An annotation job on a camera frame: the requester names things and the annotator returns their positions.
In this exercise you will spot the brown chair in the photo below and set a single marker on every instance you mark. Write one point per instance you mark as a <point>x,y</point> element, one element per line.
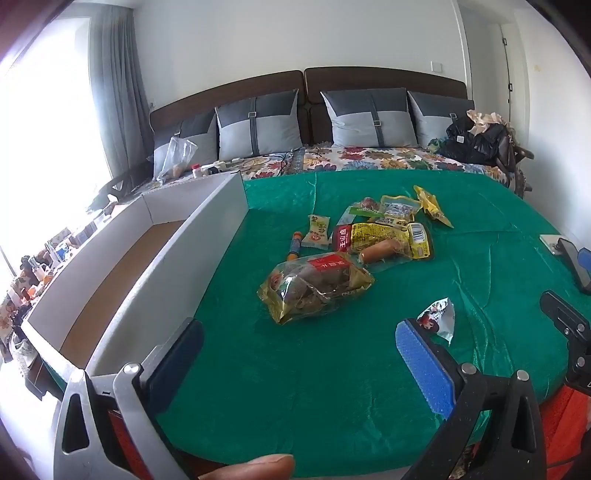
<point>508,157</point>

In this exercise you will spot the beige cloth on pile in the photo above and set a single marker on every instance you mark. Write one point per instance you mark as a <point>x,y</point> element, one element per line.
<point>483,121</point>

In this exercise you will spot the orange sausage stick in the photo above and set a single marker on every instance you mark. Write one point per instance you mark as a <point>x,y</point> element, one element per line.
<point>295,246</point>

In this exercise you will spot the grey pillow far right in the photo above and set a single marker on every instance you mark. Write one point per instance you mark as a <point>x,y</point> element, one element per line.
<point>435,113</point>

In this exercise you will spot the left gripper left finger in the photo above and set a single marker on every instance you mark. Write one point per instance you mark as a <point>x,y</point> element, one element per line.
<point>107,423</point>

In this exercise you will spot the white cardboard box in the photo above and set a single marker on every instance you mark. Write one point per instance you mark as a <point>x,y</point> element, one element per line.
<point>138,277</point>

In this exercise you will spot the clear plastic bag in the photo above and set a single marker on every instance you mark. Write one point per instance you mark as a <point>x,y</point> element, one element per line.
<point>172,159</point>

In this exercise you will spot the floral bed sheet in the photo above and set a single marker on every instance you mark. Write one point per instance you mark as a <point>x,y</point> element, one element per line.
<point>334,159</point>

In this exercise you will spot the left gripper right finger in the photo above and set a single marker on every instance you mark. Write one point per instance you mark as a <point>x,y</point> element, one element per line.
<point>512,446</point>

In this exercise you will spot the green satin tablecloth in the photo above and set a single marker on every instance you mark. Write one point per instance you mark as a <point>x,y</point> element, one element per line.
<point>332,390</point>

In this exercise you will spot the white smartphone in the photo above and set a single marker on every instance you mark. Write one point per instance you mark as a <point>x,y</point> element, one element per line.
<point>551,242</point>

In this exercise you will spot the green label meat packet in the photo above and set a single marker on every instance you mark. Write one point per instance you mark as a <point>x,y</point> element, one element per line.
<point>368,207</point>

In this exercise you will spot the grey pillow far left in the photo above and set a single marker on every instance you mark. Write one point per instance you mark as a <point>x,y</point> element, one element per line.
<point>201,129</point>

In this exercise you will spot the white triangular snack packet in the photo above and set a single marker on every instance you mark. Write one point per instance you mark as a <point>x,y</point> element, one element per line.
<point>439,319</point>

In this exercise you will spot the beige rice cracker packet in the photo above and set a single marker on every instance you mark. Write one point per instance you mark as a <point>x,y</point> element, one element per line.
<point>317,236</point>

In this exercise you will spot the long clear noodle packet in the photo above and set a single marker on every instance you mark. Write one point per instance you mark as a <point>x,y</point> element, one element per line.
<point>347,217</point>

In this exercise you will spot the small yellow snack pouch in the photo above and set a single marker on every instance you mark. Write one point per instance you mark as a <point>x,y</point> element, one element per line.
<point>431,207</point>

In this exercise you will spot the grey curtain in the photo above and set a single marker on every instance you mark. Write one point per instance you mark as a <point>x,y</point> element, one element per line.
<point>117,89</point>

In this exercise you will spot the grey pillow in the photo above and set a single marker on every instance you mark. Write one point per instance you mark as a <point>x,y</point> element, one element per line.
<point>201,129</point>
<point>435,113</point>
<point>260,125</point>
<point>374,118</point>

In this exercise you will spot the grey pillow centre right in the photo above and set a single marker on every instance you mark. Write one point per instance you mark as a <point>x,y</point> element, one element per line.
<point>374,118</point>

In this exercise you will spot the person's left hand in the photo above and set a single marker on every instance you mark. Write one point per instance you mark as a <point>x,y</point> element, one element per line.
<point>269,467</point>

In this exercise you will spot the yellow rimmed peanut pouch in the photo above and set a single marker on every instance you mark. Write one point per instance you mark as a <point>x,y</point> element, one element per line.
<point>397,210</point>

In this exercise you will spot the clear packaged sausage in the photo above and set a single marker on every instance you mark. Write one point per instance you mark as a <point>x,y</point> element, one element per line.
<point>384,250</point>

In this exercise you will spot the red cloth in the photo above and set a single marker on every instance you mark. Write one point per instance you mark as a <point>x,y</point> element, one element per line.
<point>566,419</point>

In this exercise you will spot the red yellow snack pouch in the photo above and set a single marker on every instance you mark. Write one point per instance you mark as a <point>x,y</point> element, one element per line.
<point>373,242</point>

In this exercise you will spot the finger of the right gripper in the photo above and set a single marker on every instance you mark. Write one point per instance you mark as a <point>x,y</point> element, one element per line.
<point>565,318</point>
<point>570,252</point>

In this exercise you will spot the black jacket pile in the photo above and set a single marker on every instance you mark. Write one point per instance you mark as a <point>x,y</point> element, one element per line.
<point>466,147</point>

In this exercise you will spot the dried longan bag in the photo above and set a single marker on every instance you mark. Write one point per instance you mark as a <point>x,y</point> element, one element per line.
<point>308,286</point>

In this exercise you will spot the grey pillow centre left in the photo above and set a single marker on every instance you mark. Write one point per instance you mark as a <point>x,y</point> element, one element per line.
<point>260,125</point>

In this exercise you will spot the dark brown headboard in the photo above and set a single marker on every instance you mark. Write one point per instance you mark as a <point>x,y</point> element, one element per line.
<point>311,111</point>

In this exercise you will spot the small red cap bottle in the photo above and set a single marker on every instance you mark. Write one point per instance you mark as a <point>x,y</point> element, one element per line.
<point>196,170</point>

